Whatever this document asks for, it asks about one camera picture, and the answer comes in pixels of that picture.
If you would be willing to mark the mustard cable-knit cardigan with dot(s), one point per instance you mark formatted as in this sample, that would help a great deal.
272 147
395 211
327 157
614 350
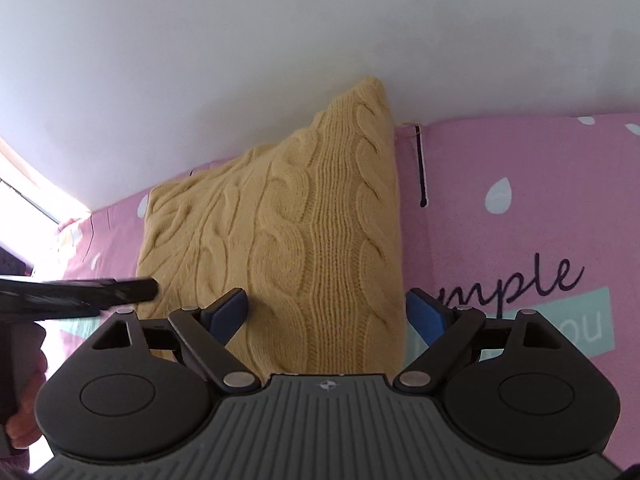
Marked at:
309 228

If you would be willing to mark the pink printed bed sheet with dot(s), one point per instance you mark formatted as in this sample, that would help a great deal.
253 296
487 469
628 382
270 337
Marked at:
504 214

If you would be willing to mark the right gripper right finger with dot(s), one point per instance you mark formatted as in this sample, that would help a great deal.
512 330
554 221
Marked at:
448 334

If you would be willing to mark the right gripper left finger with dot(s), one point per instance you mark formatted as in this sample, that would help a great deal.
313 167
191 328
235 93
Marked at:
205 333

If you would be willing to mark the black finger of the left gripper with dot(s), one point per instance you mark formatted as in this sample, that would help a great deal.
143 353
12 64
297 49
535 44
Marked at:
136 291

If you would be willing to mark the person's left hand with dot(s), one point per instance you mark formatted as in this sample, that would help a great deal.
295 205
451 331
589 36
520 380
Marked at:
23 373

